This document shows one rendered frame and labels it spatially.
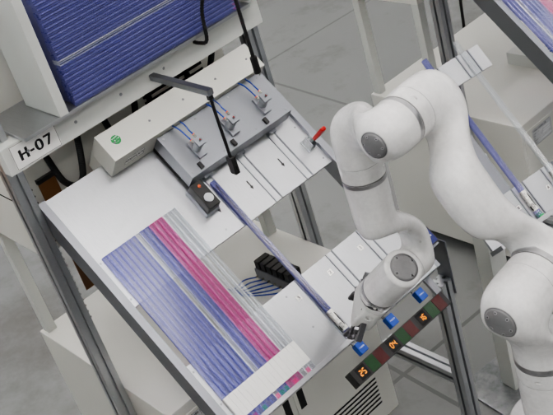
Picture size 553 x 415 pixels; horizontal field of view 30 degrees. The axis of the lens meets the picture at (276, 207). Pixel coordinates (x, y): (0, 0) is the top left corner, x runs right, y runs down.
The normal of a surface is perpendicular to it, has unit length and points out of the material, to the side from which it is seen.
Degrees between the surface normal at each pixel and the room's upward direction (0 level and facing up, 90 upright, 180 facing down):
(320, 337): 42
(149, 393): 0
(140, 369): 0
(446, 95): 63
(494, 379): 0
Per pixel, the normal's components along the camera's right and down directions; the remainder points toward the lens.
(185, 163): 0.25, -0.44
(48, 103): -0.71, 0.53
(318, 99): -0.26, -0.82
